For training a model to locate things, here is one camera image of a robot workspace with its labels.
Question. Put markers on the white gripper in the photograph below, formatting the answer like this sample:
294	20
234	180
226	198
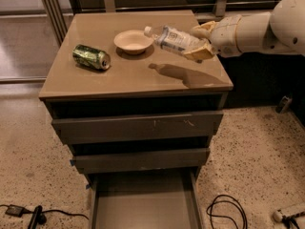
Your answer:
226	35

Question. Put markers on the clear plastic water bottle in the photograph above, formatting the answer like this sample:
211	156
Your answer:
172	40

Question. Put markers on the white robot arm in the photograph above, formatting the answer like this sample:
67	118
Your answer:
280	31

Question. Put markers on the grey top drawer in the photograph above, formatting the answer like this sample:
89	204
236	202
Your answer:
136	127

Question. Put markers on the grey drawer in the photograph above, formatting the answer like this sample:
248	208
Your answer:
136	127
141	161
159	199

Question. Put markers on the grey drawer cabinet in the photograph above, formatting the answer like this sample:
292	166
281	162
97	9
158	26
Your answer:
154	82

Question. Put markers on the grey bottom drawer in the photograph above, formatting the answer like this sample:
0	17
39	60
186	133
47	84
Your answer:
159	199

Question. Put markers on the grey middle drawer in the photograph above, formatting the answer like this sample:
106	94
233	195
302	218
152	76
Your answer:
141	161

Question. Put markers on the white paper bowl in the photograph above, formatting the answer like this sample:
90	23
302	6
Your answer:
132	42

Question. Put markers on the small grey floor device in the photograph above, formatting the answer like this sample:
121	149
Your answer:
284	104

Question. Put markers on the green soda can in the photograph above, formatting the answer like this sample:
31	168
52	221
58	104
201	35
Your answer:
91	57

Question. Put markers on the white power strip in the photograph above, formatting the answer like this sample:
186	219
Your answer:
293	211

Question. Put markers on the black power adapter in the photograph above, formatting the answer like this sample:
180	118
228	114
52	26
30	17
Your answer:
15	211

